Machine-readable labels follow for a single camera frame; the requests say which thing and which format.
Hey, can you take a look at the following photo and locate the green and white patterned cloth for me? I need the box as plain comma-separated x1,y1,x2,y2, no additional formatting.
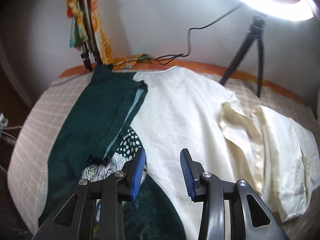
38,64,320,240

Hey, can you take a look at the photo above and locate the cream folded pillowcase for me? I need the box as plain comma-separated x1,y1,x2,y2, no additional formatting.
218,102,319,222

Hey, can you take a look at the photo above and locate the beige checkered bed cover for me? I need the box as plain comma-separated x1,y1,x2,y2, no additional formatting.
8,67,319,239

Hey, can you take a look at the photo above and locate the orange floral bedsheet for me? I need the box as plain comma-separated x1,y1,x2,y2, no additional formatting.
58,60,306,106

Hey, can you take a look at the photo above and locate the folded grey tripod stand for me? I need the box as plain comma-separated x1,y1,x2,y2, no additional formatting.
78,0,102,72

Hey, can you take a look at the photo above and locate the orange floral scarf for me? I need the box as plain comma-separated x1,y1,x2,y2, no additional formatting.
66,0,150,69

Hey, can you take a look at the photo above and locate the small black tripod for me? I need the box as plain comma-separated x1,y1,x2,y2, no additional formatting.
219,16,265,98

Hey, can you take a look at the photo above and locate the black power cable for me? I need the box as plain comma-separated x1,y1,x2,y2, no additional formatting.
154,3,245,66

